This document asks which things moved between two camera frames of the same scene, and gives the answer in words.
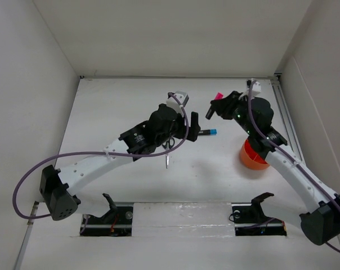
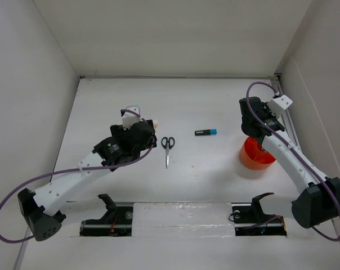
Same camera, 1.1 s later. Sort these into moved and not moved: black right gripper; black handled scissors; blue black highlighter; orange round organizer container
Moved: black right gripper
Not moved: black handled scissors; blue black highlighter; orange round organizer container
